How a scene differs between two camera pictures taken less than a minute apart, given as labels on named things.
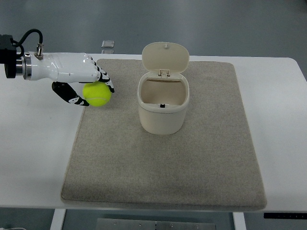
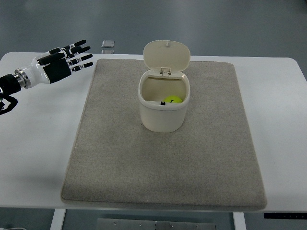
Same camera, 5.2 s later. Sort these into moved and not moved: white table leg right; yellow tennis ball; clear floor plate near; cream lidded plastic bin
Moved: yellow tennis ball
Not moved: cream lidded plastic bin; white table leg right; clear floor plate near
